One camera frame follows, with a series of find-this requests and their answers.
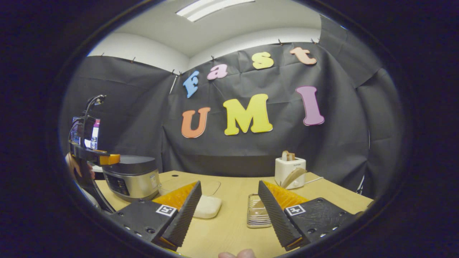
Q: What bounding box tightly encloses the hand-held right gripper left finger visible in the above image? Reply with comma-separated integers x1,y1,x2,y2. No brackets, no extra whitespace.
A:
109,180,202,251

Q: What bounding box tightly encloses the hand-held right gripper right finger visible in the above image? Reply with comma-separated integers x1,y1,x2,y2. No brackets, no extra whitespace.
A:
258,180,357,251

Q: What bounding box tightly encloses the black silver rice cooker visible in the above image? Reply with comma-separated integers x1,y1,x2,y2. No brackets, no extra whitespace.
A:
102,155,161,202

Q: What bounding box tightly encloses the wooden spoon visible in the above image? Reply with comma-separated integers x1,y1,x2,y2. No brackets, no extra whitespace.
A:
280,167,308,190

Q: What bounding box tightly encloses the clear plastic rice container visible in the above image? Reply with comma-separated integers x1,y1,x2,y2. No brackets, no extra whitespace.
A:
158,179,223,219

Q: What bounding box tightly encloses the computer monitor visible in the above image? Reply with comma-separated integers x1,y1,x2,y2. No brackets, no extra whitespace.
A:
71,116,101,150

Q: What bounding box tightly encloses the white toaster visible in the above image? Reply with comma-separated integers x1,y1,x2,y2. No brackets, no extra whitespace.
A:
275,157,307,190

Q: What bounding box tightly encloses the black backdrop cloth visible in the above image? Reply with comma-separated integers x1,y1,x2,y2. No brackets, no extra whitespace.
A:
61,16,406,201

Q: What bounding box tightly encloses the ceiling light panel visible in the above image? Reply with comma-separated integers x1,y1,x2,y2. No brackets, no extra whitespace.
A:
176,0,256,23

